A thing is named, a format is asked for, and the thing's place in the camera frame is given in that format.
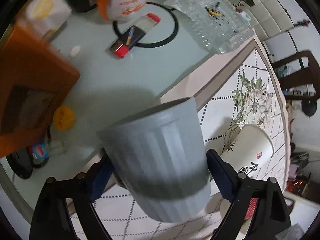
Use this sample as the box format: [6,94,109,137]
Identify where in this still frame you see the white padded chair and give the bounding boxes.
[246,0,300,62]

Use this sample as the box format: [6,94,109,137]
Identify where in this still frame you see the glass crystal tray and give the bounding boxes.
[165,0,254,54]

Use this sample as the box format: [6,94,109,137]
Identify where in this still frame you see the orange cardboard box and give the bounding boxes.
[1,22,80,157]

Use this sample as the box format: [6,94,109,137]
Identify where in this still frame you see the yellow round cap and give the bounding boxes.
[53,105,76,132]

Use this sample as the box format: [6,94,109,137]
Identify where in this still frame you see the dark wooden chair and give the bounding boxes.
[271,50,320,101]

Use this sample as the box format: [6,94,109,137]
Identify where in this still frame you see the grey ribbed ceramic mug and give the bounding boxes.
[97,97,210,223]

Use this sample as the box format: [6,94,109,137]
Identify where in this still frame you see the white paper cup with calligraphy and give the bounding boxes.
[220,123,275,221]

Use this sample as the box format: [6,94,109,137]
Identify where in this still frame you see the black headphones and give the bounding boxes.
[6,147,49,179]

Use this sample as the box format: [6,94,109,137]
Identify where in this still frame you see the red black lighter box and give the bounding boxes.
[110,13,161,59]

